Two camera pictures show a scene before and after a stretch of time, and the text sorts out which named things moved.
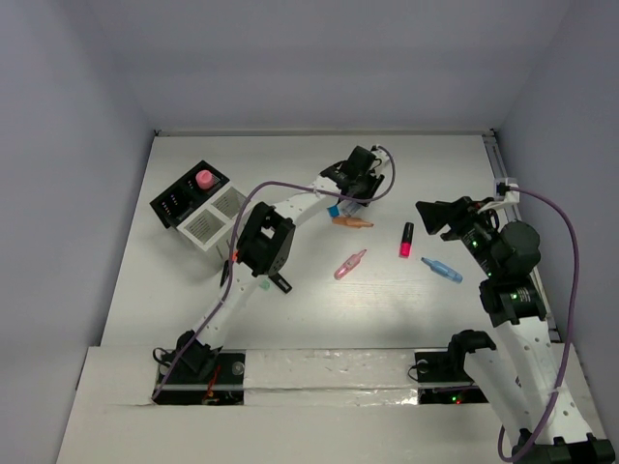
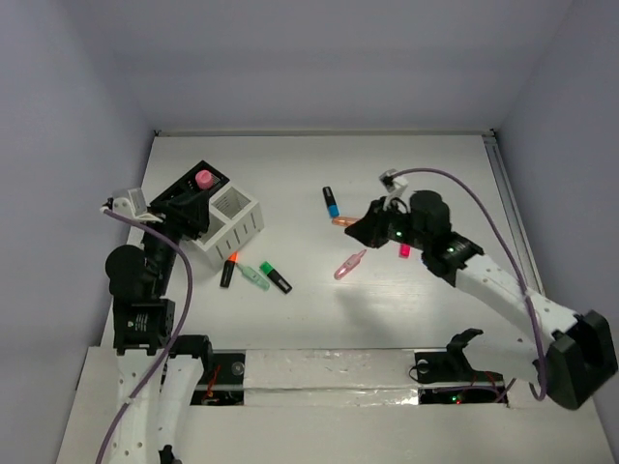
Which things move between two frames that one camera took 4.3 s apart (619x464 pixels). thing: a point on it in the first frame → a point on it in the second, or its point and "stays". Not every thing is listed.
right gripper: [458, 213] → [368, 230]
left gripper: [360, 186] → [179, 209]
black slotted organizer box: [178, 201] stays
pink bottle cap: [204, 179] stays
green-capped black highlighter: [279, 279] stays
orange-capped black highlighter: [225, 270] stays
